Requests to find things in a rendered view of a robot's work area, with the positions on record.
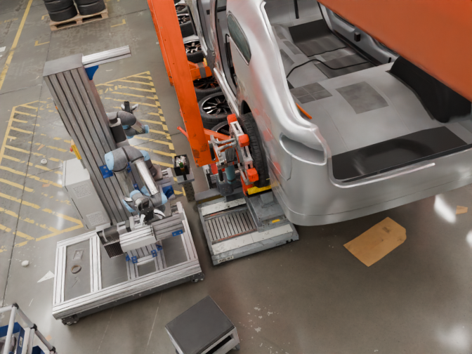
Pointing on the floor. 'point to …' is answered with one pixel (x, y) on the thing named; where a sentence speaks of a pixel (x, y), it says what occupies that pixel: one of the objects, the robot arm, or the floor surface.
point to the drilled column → (189, 192)
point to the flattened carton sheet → (377, 241)
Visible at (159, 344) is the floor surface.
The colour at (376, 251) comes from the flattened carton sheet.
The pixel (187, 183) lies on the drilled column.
